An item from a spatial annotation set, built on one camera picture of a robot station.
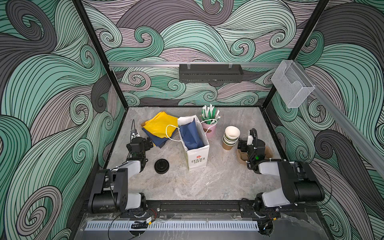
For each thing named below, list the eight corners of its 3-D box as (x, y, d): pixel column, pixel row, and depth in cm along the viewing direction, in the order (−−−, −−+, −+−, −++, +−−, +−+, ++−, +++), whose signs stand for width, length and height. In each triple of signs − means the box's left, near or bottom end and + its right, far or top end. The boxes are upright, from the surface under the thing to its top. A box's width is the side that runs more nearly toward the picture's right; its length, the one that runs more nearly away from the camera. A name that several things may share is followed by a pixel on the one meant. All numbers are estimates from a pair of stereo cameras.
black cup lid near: (154, 174, 87) (153, 172, 85) (156, 160, 93) (155, 158, 90) (168, 174, 87) (168, 172, 85) (169, 160, 93) (169, 158, 90)
